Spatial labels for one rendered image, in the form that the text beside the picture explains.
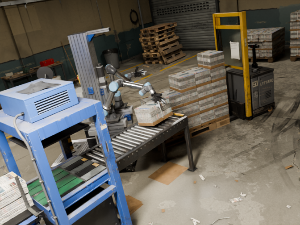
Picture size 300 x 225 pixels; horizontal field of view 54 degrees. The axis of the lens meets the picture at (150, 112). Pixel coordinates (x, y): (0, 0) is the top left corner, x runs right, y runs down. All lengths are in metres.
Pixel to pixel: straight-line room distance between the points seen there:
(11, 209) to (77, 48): 2.28
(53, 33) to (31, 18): 0.84
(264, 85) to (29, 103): 4.09
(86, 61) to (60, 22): 6.94
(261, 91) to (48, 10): 7.73
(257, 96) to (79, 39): 3.13
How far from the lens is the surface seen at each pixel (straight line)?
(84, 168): 3.14
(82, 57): 4.17
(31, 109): 2.46
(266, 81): 5.50
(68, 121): 2.42
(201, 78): 4.79
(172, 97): 4.57
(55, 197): 2.54
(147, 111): 3.54
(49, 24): 10.83
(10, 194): 2.75
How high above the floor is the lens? 2.28
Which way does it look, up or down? 21 degrees down
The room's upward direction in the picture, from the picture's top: 11 degrees counter-clockwise
